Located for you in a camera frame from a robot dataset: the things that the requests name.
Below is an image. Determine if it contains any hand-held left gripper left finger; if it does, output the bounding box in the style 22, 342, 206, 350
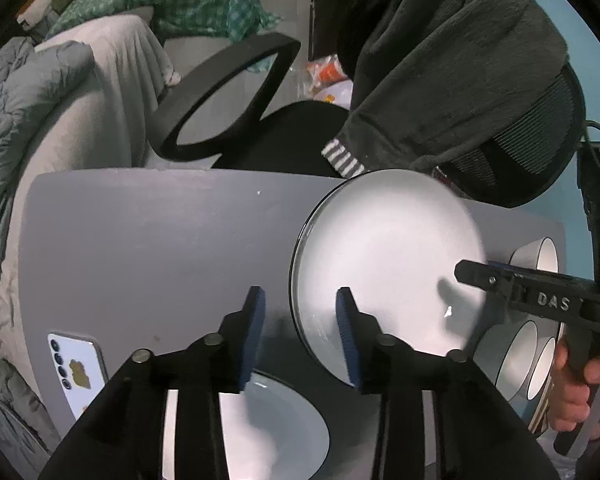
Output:
37, 286, 267, 480

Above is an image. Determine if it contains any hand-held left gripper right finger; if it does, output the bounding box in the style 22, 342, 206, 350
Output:
335, 286, 561, 480

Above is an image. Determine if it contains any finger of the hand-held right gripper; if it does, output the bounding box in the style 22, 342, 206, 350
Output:
454, 259, 518, 307

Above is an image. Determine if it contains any white bowl with black rim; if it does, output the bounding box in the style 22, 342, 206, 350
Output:
524, 335, 559, 401
480, 317, 540, 403
509, 237, 560, 274

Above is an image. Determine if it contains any white plate with black rim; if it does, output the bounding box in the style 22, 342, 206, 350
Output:
289, 169, 490, 389
162, 370, 331, 480

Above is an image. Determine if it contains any person's right hand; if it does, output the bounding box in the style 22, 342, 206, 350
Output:
547, 332, 600, 442

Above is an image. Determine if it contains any wooden board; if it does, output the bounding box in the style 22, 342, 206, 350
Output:
527, 395, 552, 436

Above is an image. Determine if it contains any white smartphone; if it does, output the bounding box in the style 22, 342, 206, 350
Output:
47, 331, 110, 422

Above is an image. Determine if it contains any black office chair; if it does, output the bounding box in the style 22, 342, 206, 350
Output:
150, 32, 587, 209

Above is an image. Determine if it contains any dark grey fleece robe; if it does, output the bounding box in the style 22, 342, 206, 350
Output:
304, 0, 569, 181

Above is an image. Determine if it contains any white plastic bag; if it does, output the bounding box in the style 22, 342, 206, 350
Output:
297, 80, 354, 109

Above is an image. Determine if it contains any orange snack packet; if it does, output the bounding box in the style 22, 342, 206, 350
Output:
305, 55, 349, 91

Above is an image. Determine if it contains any white bedsheet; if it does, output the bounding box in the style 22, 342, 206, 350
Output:
0, 14, 182, 376

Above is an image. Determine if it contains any grey duvet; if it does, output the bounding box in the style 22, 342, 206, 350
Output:
0, 37, 96, 480

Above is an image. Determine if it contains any white cloth bundle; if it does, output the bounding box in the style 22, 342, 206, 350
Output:
17, 0, 86, 31

